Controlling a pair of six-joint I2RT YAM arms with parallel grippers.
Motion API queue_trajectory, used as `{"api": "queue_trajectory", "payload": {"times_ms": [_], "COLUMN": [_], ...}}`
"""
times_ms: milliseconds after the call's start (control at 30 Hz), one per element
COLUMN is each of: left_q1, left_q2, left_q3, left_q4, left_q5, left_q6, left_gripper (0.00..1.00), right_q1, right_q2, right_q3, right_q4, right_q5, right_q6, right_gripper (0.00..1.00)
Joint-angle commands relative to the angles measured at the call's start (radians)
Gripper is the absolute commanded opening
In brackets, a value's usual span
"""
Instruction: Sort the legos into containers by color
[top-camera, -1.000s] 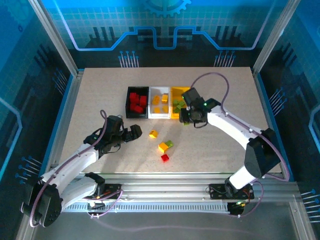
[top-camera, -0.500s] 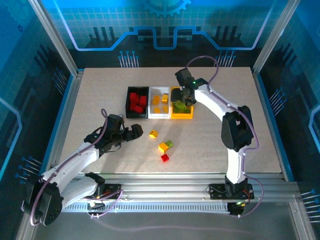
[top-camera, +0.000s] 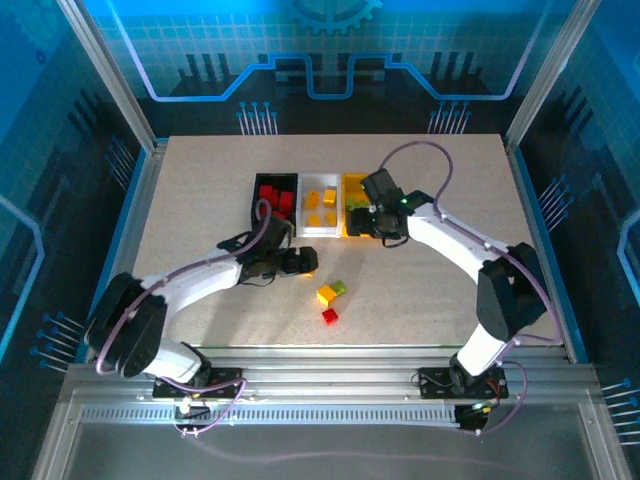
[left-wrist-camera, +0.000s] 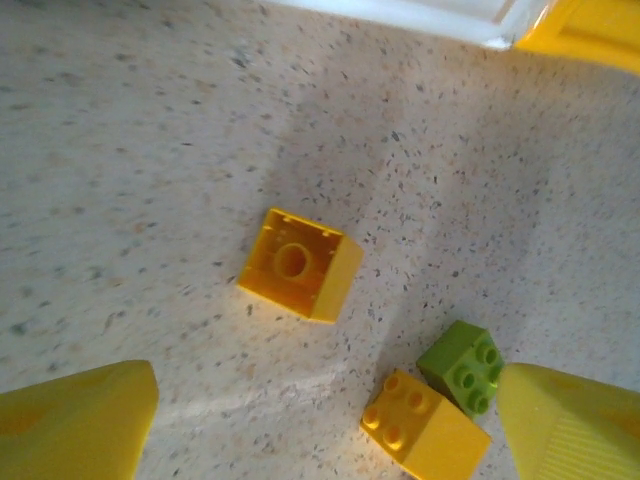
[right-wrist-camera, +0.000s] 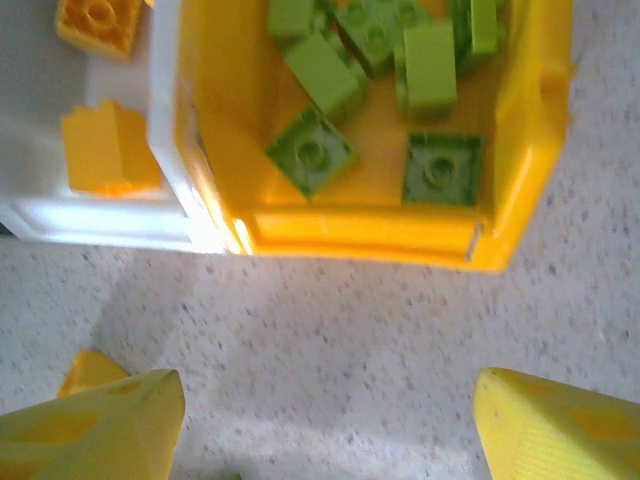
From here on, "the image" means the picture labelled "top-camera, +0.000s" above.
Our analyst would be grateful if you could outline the yellow plastic container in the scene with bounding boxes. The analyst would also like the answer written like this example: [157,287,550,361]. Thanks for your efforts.
[339,172,374,240]

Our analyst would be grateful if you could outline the white plastic container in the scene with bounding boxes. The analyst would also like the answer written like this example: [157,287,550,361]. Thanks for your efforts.
[295,172,346,239]

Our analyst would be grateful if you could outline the black plastic container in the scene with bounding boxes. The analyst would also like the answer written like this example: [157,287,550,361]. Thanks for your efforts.
[251,172,300,238]

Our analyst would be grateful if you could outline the thin black left gripper cable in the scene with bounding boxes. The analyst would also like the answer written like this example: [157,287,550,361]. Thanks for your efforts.
[239,272,281,288]

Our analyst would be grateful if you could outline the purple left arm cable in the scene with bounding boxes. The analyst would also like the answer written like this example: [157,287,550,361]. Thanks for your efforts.
[94,198,275,376]

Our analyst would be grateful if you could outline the aluminium frame cross rail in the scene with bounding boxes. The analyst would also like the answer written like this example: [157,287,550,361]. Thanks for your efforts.
[64,344,599,401]

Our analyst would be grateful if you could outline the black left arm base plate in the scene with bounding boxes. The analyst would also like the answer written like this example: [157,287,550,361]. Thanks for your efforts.
[152,367,249,401]

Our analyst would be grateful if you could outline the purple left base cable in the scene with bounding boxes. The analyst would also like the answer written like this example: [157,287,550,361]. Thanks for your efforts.
[172,377,250,440]

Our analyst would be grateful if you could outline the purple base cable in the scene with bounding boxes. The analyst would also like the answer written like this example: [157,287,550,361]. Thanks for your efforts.
[469,357,529,437]
[172,377,250,440]

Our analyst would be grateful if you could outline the aluminium frame side rail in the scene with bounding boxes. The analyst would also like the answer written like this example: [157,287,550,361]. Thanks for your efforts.
[502,137,590,362]
[82,138,169,361]

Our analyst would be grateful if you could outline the slotted grey cable duct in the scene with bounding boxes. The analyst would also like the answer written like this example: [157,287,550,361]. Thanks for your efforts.
[79,407,461,427]

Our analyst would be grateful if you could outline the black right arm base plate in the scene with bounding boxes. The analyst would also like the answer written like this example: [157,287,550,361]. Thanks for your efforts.
[418,367,509,400]

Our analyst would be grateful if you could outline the long thin purple cable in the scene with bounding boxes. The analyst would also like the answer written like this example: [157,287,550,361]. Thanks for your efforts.
[188,438,506,471]

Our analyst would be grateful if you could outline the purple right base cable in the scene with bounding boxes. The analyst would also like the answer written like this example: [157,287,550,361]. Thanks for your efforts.
[469,357,529,437]

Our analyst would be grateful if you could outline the aluminium frame post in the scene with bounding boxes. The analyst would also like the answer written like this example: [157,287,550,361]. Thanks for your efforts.
[54,0,169,154]
[503,0,604,154]

